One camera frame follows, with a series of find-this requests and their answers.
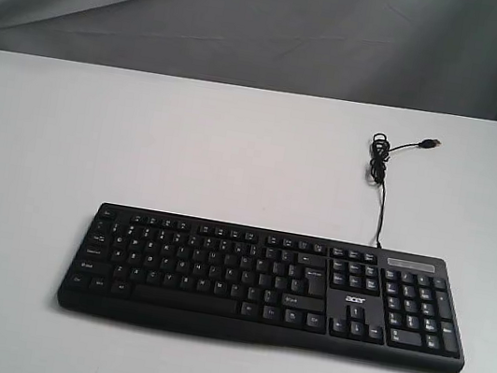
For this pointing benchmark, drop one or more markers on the grey backdrop cloth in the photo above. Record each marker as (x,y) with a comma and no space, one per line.
(435,55)

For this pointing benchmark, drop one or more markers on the black acer keyboard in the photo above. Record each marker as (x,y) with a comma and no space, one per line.
(267,287)

